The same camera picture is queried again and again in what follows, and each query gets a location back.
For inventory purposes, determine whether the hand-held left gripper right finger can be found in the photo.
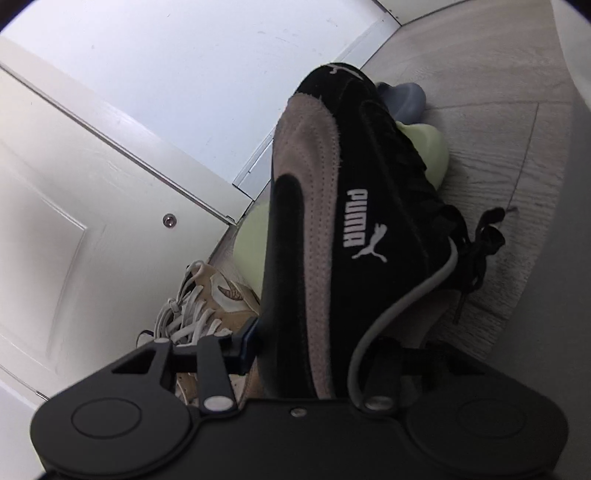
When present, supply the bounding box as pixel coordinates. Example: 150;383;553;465
353;339;489;415

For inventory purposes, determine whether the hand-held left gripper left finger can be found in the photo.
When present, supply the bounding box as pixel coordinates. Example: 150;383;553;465
108;318;260;415

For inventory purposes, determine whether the tan white lace-up sneaker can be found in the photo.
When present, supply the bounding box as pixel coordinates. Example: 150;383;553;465
154;272;204;346
185;261;260;408

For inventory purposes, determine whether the pale green foam slide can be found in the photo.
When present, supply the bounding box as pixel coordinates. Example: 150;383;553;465
233;203;278;294
394;121;448;190

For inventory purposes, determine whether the black suede sneaker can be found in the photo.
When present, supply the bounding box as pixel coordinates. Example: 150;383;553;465
256;62;507;402

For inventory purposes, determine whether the grey foam slide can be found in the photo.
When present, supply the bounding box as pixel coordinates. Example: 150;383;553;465
376;82;426;124

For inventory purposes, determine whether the white panelled door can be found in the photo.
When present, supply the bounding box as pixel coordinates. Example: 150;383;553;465
0;65;234;400

